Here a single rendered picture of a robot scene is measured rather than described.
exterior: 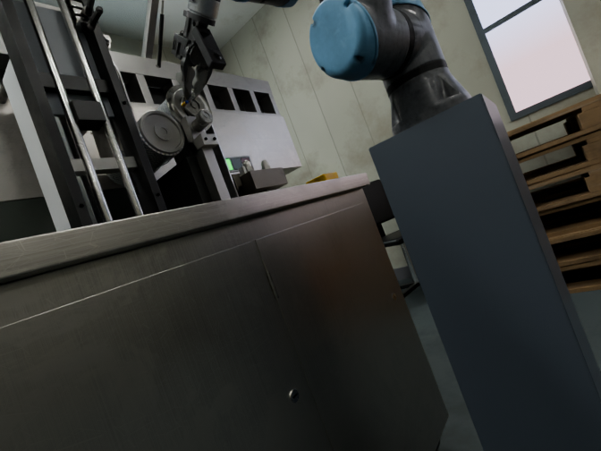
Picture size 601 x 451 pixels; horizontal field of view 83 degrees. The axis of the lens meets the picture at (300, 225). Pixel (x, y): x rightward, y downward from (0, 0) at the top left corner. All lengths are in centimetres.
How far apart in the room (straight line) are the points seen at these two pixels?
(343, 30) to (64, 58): 55
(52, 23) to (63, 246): 54
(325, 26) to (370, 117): 290
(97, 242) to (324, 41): 45
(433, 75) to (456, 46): 266
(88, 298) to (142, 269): 8
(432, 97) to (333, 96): 306
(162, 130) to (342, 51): 57
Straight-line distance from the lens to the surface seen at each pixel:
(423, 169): 63
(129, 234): 52
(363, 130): 352
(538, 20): 329
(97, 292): 52
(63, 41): 89
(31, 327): 50
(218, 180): 97
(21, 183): 119
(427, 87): 68
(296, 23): 409
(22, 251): 48
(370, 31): 59
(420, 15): 75
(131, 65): 155
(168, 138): 100
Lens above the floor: 80
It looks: 1 degrees up
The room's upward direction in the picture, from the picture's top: 21 degrees counter-clockwise
